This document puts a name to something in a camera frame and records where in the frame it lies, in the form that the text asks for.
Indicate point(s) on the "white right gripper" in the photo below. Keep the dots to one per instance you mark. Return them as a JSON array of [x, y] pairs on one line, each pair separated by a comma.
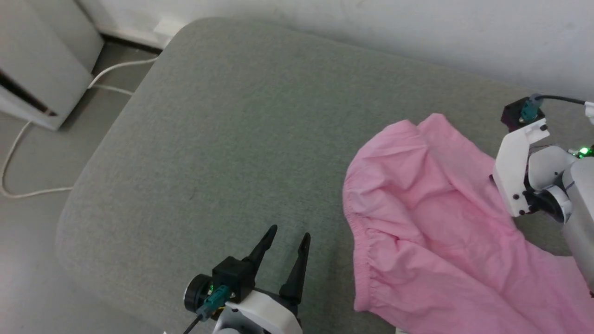
[[513, 171]]

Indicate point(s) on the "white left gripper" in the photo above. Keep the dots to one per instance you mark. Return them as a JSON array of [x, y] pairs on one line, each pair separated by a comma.
[[264, 315]]

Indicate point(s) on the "pink cloth garment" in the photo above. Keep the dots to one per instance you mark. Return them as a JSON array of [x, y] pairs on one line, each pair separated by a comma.
[[441, 232]]

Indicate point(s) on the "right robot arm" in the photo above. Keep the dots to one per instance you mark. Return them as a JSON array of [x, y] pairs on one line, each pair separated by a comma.
[[580, 208]]

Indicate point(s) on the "grey fabric sofa cushion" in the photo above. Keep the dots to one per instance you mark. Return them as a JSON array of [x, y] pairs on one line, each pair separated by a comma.
[[232, 139]]

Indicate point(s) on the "white appliance housing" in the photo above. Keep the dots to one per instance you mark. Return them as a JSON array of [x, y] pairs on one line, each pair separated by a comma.
[[41, 60]]

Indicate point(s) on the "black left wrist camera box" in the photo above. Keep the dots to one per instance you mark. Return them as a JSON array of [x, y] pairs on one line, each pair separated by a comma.
[[234, 276]]

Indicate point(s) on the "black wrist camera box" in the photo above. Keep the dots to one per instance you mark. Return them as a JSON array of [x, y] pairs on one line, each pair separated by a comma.
[[519, 113], [234, 276]]

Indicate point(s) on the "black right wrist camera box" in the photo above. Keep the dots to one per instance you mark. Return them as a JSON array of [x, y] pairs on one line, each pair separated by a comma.
[[519, 113]]

